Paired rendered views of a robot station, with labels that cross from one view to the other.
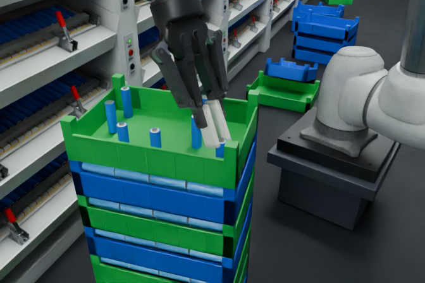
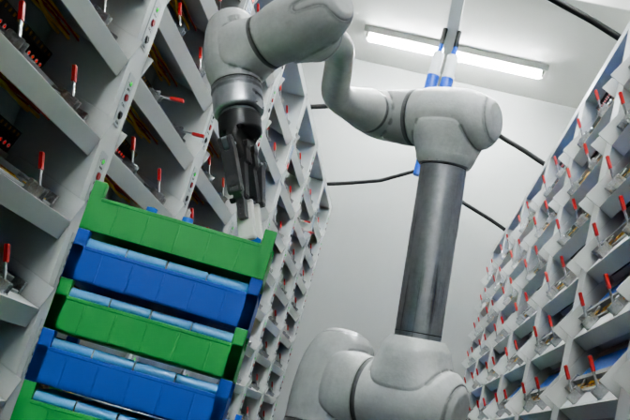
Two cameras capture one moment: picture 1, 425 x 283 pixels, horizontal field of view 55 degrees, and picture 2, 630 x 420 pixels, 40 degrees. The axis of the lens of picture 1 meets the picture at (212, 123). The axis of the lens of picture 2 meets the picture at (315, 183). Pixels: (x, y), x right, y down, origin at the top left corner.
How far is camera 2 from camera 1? 106 cm
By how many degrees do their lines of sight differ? 48
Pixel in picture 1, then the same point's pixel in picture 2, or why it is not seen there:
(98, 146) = (127, 215)
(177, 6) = (249, 115)
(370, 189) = not seen: outside the picture
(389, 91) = (384, 353)
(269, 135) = not seen: outside the picture
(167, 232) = (162, 338)
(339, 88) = (323, 364)
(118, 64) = (52, 262)
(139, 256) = (104, 381)
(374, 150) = not seen: outside the picture
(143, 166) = (171, 244)
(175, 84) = (234, 167)
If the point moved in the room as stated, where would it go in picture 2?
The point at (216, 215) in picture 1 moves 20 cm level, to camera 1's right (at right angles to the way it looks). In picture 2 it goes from (232, 313) to (349, 350)
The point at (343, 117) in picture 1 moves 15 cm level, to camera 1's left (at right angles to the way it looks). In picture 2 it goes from (325, 403) to (260, 383)
